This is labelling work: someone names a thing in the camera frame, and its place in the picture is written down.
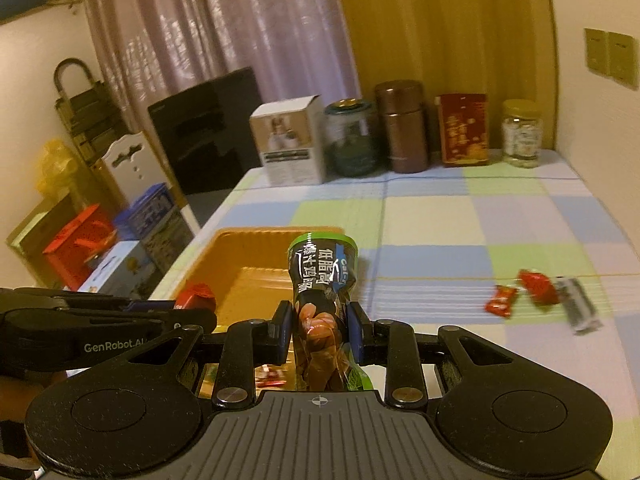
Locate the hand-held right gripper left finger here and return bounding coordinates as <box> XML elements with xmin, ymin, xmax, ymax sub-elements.
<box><xmin>125</xmin><ymin>301</ymin><xmax>294</xmax><ymax>408</ymax></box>

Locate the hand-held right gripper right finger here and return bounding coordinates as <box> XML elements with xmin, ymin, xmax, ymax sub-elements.
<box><xmin>347</xmin><ymin>302</ymin><xmax>516</xmax><ymax>408</ymax></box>

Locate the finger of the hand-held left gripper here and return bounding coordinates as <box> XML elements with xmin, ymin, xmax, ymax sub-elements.
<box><xmin>164</xmin><ymin>309</ymin><xmax>219</xmax><ymax>335</ymax></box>
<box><xmin>0</xmin><ymin>287</ymin><xmax>177</xmax><ymax>312</ymax></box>

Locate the green black snack packet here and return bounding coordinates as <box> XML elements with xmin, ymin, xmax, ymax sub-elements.
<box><xmin>286</xmin><ymin>232</ymin><xmax>375</xmax><ymax>392</ymax></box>

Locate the orange plastic tray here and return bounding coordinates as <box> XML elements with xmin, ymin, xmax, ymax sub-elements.
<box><xmin>170</xmin><ymin>227</ymin><xmax>351</xmax><ymax>396</ymax></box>

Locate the small red snack packet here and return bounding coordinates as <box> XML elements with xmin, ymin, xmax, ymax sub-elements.
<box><xmin>517</xmin><ymin>269</ymin><xmax>561</xmax><ymax>306</ymax></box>
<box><xmin>485</xmin><ymin>285</ymin><xmax>521</xmax><ymax>319</ymax></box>

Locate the grey clear snack packet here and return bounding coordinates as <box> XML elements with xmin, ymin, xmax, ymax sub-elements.
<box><xmin>555</xmin><ymin>276</ymin><xmax>602</xmax><ymax>335</ymax></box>

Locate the light blue carton box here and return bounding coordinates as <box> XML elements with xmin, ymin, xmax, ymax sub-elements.
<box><xmin>77</xmin><ymin>240</ymin><xmax>163</xmax><ymax>293</ymax></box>

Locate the brown cardboard box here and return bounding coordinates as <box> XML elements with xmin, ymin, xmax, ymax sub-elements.
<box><xmin>6</xmin><ymin>195</ymin><xmax>76</xmax><ymax>286</ymax></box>

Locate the blue milk carton box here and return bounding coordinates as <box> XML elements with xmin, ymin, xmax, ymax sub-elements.
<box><xmin>114</xmin><ymin>183</ymin><xmax>196</xmax><ymax>271</ymax></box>

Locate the yellow plastic bag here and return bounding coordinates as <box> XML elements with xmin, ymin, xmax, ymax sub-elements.
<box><xmin>37</xmin><ymin>139</ymin><xmax>83</xmax><ymax>198</ymax></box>

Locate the checked pastel tablecloth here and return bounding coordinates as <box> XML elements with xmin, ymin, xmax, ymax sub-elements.
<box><xmin>150</xmin><ymin>147</ymin><xmax>640</xmax><ymax>461</ymax></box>

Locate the white carved chair back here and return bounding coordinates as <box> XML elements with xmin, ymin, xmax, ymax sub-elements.
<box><xmin>92</xmin><ymin>130</ymin><xmax>188</xmax><ymax>211</ymax></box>

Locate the white cardboard product box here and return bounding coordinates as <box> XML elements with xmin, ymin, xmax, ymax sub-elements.
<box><xmin>249</xmin><ymin>95</ymin><xmax>328</xmax><ymax>187</ymax></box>

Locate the black glass-front cabinet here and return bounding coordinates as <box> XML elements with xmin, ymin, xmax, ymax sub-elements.
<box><xmin>147</xmin><ymin>66</ymin><xmax>266</xmax><ymax>196</ymax></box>

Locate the green glass jar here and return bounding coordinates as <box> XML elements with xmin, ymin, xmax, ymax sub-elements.
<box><xmin>322</xmin><ymin>99</ymin><xmax>381</xmax><ymax>178</ymax></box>

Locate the black folded metal rack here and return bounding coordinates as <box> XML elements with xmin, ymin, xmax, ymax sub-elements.
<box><xmin>54</xmin><ymin>57</ymin><xmax>126</xmax><ymax>161</ymax></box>

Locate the brown metal canister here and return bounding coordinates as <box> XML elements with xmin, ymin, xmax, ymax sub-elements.
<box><xmin>375</xmin><ymin>80</ymin><xmax>431</xmax><ymax>174</ymax></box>

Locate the red gold tin box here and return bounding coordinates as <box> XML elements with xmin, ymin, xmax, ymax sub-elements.
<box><xmin>434</xmin><ymin>93</ymin><xmax>490</xmax><ymax>167</ymax></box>

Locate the clear jar with yellow lid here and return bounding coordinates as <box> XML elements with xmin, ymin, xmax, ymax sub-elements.
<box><xmin>501</xmin><ymin>99</ymin><xmax>543</xmax><ymax>169</ymax></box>

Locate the pink sheer curtain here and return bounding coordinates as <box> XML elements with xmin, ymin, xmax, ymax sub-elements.
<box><xmin>82</xmin><ymin>0</ymin><xmax>361</xmax><ymax>126</ymax></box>

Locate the yellow curtain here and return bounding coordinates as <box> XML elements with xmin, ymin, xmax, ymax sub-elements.
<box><xmin>330</xmin><ymin>0</ymin><xmax>558</xmax><ymax>151</ymax></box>

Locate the beige wall socket plate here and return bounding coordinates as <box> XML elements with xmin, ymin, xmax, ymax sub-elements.
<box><xmin>584</xmin><ymin>27</ymin><xmax>611</xmax><ymax>75</ymax></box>
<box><xmin>607</xmin><ymin>31</ymin><xmax>637</xmax><ymax>86</ymax></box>

